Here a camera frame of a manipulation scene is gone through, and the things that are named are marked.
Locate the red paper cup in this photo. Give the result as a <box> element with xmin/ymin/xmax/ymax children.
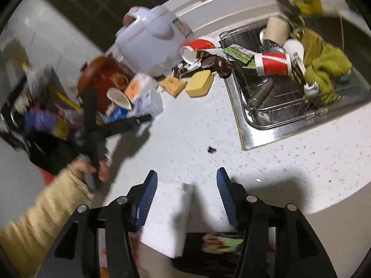
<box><xmin>254</xmin><ymin>52</ymin><xmax>292</xmax><ymax>76</ymax></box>
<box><xmin>180</xmin><ymin>36</ymin><xmax>221</xmax><ymax>64</ymax></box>

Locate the white paper cup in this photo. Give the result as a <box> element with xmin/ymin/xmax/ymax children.
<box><xmin>106</xmin><ymin>88</ymin><xmax>133</xmax><ymax>111</ymax></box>

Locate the dark brown round object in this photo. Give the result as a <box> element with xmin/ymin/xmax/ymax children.
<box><xmin>213</xmin><ymin>56</ymin><xmax>232</xmax><ymax>79</ymax></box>

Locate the steel wool scrubber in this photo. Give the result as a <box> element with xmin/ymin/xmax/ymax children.
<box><xmin>261</xmin><ymin>42</ymin><xmax>283</xmax><ymax>54</ymax></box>

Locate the small white cup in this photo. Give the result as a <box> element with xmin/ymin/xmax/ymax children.
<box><xmin>282</xmin><ymin>38</ymin><xmax>305</xmax><ymax>61</ymax></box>

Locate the red-brown clay cooker pot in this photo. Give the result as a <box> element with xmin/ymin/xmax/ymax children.
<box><xmin>76</xmin><ymin>56</ymin><xmax>137</xmax><ymax>115</ymax></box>

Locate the person's left hand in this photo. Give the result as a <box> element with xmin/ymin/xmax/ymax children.
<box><xmin>68</xmin><ymin>155</ymin><xmax>111</xmax><ymax>182</ymax></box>

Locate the brown yellow snack wrapper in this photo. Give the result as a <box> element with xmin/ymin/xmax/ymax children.
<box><xmin>159</xmin><ymin>76</ymin><xmax>188</xmax><ymax>97</ymax></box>

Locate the person's left forearm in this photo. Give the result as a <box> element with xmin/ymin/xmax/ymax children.
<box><xmin>0</xmin><ymin>169</ymin><xmax>93</xmax><ymax>278</ymax></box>

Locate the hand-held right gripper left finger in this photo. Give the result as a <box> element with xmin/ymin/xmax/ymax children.
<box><xmin>54</xmin><ymin>170</ymin><xmax>158</xmax><ymax>278</ymax></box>

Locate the beige paper cup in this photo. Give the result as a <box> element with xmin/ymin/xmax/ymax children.
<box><xmin>259</xmin><ymin>16</ymin><xmax>290</xmax><ymax>45</ymax></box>

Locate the white pink rice cooker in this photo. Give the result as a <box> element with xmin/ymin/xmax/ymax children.
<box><xmin>114</xmin><ymin>5</ymin><xmax>195</xmax><ymax>77</ymax></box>

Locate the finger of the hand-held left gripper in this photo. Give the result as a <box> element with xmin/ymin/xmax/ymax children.
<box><xmin>100</xmin><ymin>114</ymin><xmax>153</xmax><ymax>140</ymax></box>
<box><xmin>83</xmin><ymin>88</ymin><xmax>100</xmax><ymax>144</ymax></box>

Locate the blue white box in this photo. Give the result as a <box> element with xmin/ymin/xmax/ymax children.
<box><xmin>132</xmin><ymin>88</ymin><xmax>164</xmax><ymax>119</ymax></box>

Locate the green dish cloth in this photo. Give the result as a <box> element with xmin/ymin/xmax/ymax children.
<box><xmin>301</xmin><ymin>29</ymin><xmax>352</xmax><ymax>103</ymax></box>

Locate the yellow sponge block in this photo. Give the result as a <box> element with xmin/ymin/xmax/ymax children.
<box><xmin>185</xmin><ymin>69</ymin><xmax>215</xmax><ymax>97</ymax></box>

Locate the metal utensil handle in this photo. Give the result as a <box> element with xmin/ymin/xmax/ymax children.
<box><xmin>248</xmin><ymin>78</ymin><xmax>276</xmax><ymax>107</ymax></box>

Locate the purple plastic bag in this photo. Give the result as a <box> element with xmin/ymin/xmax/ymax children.
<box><xmin>25</xmin><ymin>107</ymin><xmax>58</xmax><ymax>134</ymax></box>

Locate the blue packet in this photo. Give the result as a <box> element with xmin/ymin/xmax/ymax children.
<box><xmin>109</xmin><ymin>108</ymin><xmax>129</xmax><ymax>122</ymax></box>

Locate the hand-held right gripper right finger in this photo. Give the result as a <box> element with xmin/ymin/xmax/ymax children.
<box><xmin>216</xmin><ymin>167</ymin><xmax>338</xmax><ymax>278</ymax></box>

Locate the black plastic bag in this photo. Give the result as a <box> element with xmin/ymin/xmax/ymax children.
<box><xmin>27</xmin><ymin>130</ymin><xmax>84</xmax><ymax>176</ymax></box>

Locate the orange white box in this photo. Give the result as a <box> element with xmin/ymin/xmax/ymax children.
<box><xmin>125</xmin><ymin>74</ymin><xmax>160</xmax><ymax>103</ymax></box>

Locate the steel kitchen sink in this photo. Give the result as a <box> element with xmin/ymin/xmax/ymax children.
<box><xmin>219</xmin><ymin>14</ymin><xmax>371</xmax><ymax>151</ymax></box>

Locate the black trash bag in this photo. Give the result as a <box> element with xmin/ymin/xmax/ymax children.
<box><xmin>172</xmin><ymin>232</ymin><xmax>247</xmax><ymax>277</ymax></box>

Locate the green packet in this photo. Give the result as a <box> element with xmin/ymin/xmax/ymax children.
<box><xmin>223</xmin><ymin>44</ymin><xmax>257</xmax><ymax>64</ymax></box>

